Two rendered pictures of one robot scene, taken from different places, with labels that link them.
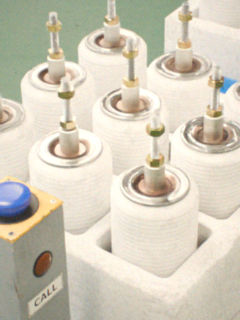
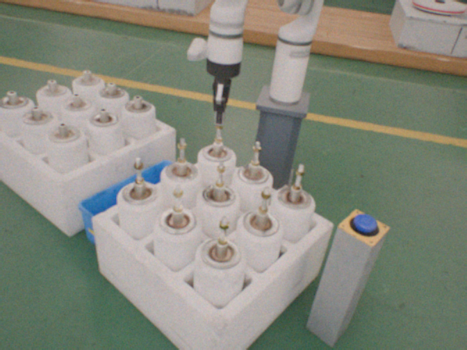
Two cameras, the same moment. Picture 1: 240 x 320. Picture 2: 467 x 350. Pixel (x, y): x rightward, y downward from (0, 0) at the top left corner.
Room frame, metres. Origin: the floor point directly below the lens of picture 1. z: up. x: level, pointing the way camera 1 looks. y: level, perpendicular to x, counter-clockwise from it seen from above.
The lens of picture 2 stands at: (0.84, 0.67, 0.81)
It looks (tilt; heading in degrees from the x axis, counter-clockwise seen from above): 36 degrees down; 271
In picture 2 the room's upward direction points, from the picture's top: 6 degrees clockwise
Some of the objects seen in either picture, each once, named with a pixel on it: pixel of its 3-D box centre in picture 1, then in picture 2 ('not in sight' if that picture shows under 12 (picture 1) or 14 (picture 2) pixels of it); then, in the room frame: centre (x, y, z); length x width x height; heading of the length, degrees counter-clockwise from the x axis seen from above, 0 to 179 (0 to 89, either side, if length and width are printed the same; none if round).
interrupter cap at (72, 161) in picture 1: (69, 149); (260, 223); (0.79, 0.06, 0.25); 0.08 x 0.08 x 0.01
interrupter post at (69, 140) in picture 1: (69, 139); (261, 218); (0.79, 0.06, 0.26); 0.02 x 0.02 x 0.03
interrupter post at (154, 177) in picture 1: (154, 175); (295, 194); (0.71, -0.03, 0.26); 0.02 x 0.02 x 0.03
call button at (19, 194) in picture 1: (9, 201); (365, 224); (0.60, 0.10, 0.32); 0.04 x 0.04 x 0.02
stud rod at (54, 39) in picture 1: (54, 40); (178, 201); (0.95, 0.08, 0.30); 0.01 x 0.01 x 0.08; 50
